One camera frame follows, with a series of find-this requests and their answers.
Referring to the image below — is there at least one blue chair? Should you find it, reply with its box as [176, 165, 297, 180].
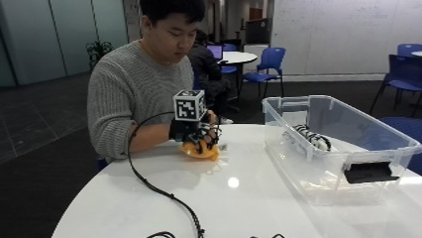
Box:
[396, 43, 422, 58]
[238, 47, 288, 99]
[368, 54, 422, 117]
[220, 43, 238, 75]

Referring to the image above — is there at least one round white table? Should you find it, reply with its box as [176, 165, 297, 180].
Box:
[217, 51, 260, 65]

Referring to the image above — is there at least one green potted plant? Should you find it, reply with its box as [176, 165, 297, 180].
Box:
[84, 40, 115, 71]

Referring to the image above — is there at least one black cabinet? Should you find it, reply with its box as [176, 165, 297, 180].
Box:
[244, 18, 272, 46]

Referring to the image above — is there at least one white cabinet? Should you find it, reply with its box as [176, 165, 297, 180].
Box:
[241, 44, 270, 74]

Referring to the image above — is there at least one black box latch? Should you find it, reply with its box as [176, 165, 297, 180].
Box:
[344, 161, 401, 184]

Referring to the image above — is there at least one orange plastic toy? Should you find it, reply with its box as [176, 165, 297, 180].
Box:
[179, 141, 221, 163]

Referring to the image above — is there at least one black glove cable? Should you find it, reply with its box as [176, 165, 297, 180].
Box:
[127, 111, 208, 238]

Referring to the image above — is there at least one black and white striped toy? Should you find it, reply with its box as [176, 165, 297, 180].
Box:
[293, 123, 333, 153]

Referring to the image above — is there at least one white marker cube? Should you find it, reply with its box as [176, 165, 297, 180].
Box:
[173, 89, 209, 122]

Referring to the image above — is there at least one the person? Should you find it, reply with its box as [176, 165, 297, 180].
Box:
[85, 0, 221, 164]

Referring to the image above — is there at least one open laptop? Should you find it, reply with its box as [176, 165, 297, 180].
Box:
[207, 44, 225, 62]

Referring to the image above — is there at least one clear plastic storage box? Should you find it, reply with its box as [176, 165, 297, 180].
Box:
[261, 94, 422, 207]

